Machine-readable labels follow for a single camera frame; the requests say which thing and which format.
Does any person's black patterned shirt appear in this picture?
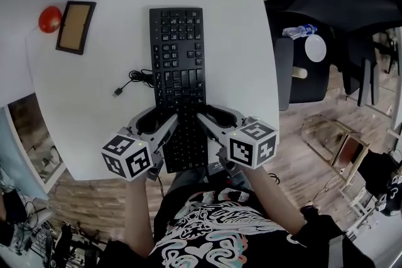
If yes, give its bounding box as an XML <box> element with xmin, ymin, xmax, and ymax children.
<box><xmin>106</xmin><ymin>187</ymin><xmax>374</xmax><ymax>268</ymax></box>

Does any person's left forearm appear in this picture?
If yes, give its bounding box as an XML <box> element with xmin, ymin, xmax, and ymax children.
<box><xmin>123</xmin><ymin>172</ymin><xmax>155</xmax><ymax>259</ymax></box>

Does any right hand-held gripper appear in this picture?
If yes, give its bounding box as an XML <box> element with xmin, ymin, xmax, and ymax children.
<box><xmin>196</xmin><ymin>105</ymin><xmax>279</xmax><ymax>178</ymax></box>

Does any dark framed cork board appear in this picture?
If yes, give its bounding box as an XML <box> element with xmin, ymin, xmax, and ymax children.
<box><xmin>55</xmin><ymin>0</ymin><xmax>97</xmax><ymax>56</ymax></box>

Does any person's right forearm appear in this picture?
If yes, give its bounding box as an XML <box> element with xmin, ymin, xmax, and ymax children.
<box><xmin>241</xmin><ymin>165</ymin><xmax>308</xmax><ymax>237</ymax></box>

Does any black USB cable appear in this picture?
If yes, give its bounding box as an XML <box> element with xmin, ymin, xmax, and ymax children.
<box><xmin>112</xmin><ymin>68</ymin><xmax>155</xmax><ymax>99</ymax></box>

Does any light blue table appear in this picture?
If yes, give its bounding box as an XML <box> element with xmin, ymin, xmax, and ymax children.
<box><xmin>0</xmin><ymin>105</ymin><xmax>50</xmax><ymax>202</ymax></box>

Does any red ball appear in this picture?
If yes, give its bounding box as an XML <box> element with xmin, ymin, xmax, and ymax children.
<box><xmin>38</xmin><ymin>5</ymin><xmax>63</xmax><ymax>34</ymax></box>

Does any white round lid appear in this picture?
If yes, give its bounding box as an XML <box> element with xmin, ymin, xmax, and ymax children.
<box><xmin>304</xmin><ymin>34</ymin><xmax>328</xmax><ymax>63</ymax></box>

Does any clear plastic water bottle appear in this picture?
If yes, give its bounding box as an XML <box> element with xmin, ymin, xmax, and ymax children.
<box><xmin>281</xmin><ymin>23</ymin><xmax>318</xmax><ymax>40</ymax></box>

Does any small beige object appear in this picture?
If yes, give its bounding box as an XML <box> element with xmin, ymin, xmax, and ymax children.
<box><xmin>291</xmin><ymin>67</ymin><xmax>309</xmax><ymax>80</ymax></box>

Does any wooden chair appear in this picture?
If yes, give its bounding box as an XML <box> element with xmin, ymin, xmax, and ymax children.
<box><xmin>300</xmin><ymin>114</ymin><xmax>372</xmax><ymax>197</ymax></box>

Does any black keyboard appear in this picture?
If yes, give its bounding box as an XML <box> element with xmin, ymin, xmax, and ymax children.
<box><xmin>149</xmin><ymin>7</ymin><xmax>210</xmax><ymax>174</ymax></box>

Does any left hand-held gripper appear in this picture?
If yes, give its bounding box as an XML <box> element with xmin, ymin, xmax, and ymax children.
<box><xmin>100</xmin><ymin>106</ymin><xmax>180</xmax><ymax>182</ymax></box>

